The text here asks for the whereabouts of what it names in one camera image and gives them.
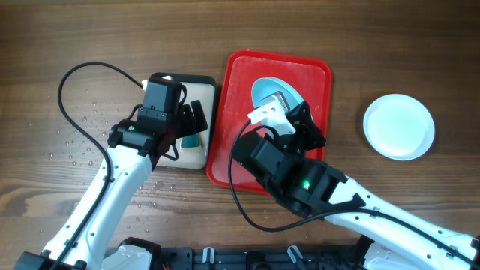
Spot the green scouring sponge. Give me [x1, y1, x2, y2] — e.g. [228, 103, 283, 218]
[181, 134, 201, 149]

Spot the light blue plate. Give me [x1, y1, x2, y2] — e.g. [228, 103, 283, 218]
[251, 77, 305, 113]

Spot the white plate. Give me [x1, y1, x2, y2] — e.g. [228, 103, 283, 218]
[363, 94, 436, 161]

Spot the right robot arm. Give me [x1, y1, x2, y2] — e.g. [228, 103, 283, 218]
[229, 101, 479, 269]

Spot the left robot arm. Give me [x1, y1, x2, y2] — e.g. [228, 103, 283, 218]
[15, 73, 216, 269]

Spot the black tray with soapy water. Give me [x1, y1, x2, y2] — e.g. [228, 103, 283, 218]
[152, 72, 217, 170]

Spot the red plastic tray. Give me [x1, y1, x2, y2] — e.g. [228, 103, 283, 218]
[206, 49, 333, 188]

